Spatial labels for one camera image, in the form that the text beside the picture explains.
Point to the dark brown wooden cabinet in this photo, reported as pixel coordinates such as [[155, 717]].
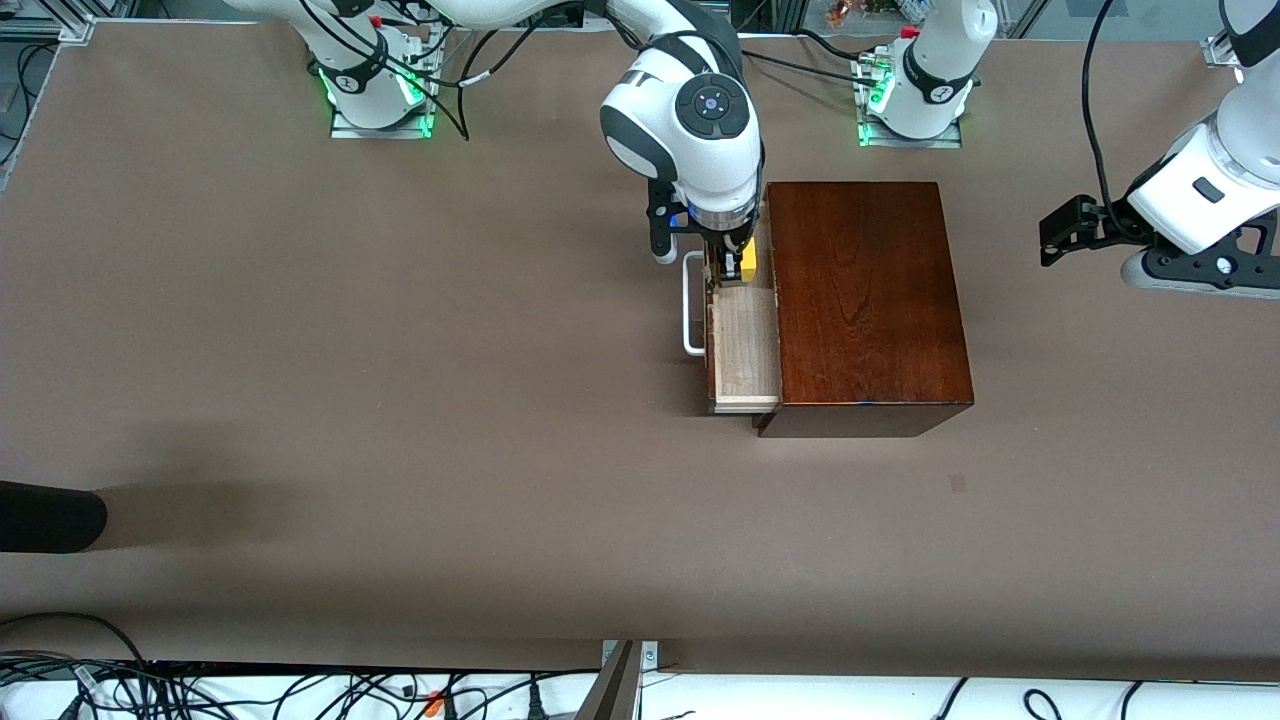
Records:
[[870, 300]]

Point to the yellow cube block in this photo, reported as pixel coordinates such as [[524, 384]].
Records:
[[748, 264]]

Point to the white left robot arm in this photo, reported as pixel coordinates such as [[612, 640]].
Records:
[[940, 60]]

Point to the small orange object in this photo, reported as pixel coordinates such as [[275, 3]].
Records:
[[843, 12]]

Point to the aluminium corner frame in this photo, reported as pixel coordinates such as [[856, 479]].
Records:
[[75, 32]]

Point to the black cylinder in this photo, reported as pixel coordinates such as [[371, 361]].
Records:
[[50, 517]]

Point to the metal bracket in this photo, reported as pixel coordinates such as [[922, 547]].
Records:
[[650, 655]]

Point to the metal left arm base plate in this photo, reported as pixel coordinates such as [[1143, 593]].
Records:
[[950, 140]]

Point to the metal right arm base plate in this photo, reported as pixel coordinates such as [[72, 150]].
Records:
[[345, 131]]

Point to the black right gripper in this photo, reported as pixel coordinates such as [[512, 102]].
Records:
[[722, 243]]

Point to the aluminium profile rail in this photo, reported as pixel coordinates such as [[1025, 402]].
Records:
[[1215, 50]]

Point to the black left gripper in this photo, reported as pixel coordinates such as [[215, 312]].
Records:
[[1110, 222]]

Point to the dark grey bar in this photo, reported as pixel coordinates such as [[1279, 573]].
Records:
[[612, 695]]

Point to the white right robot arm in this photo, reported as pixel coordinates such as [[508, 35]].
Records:
[[700, 160]]

